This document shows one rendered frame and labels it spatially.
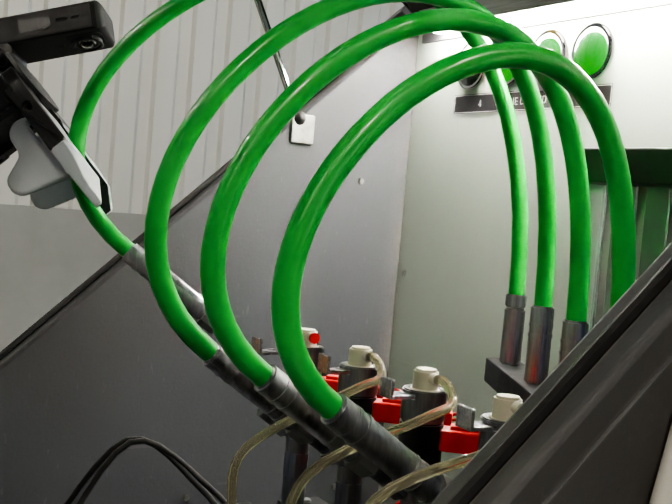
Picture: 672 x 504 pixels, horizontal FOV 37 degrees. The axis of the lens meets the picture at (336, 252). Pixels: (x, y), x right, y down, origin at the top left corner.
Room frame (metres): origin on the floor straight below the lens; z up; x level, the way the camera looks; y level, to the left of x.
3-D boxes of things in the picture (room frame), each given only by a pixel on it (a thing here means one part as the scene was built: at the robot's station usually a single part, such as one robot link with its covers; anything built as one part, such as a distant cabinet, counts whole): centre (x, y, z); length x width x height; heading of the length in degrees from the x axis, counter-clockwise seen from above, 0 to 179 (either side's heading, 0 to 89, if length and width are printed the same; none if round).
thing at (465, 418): (0.55, -0.09, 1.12); 0.03 x 0.02 x 0.01; 120
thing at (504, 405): (0.56, -0.10, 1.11); 0.02 x 0.02 x 0.03
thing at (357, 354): (0.70, -0.02, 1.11); 0.02 x 0.02 x 0.03
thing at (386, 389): (0.62, -0.05, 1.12); 0.03 x 0.02 x 0.01; 120
